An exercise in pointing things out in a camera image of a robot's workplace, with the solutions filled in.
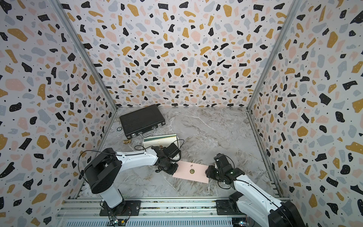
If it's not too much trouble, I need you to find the pink envelope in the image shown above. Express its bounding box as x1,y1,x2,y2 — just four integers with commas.
173,161,209,183

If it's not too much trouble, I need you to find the light green envelope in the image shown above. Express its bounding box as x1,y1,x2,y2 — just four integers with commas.
145,134,177,140

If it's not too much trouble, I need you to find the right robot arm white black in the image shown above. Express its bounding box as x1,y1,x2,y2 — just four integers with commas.
205,153,305,227

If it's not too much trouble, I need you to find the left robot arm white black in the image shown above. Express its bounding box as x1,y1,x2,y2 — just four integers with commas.
84,143,181,213

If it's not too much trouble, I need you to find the white storage box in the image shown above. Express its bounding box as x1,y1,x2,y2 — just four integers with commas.
141,135,181,149

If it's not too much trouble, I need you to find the black briefcase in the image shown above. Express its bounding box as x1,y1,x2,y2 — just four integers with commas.
120,104,165,139

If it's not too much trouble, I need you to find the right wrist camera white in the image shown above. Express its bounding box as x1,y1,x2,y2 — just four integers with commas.
214,153,232,170

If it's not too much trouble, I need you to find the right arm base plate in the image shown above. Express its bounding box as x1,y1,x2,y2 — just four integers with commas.
216,200,242,215

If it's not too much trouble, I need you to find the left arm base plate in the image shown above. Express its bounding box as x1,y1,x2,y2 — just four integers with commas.
99,200,141,217

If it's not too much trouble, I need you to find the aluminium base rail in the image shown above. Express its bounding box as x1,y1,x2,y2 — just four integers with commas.
55,197,293,227

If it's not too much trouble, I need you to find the left corner aluminium post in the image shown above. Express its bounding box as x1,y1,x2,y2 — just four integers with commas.
49,0,118,111

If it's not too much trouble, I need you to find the corner aluminium post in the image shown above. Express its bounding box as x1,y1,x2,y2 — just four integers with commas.
49,0,118,111
246,0,302,112

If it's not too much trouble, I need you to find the right corner aluminium post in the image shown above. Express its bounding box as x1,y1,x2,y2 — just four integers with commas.
246,0,302,112

